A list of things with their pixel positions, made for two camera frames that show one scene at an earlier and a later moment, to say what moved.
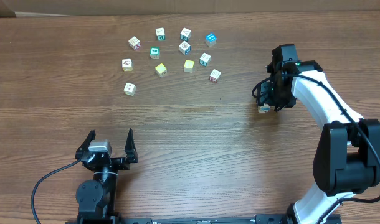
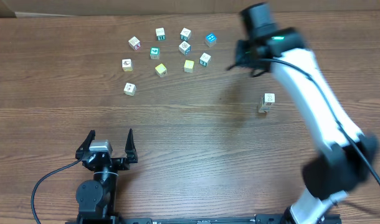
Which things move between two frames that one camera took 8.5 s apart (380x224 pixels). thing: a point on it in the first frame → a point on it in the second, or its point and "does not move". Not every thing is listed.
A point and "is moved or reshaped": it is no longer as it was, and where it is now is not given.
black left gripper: [123, 162] does not move
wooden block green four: [154, 53] does not move
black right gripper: [265, 97] → [243, 60]
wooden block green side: [264, 108] is moved or reshaped
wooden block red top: [134, 43] does not move
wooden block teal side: [185, 34] does not move
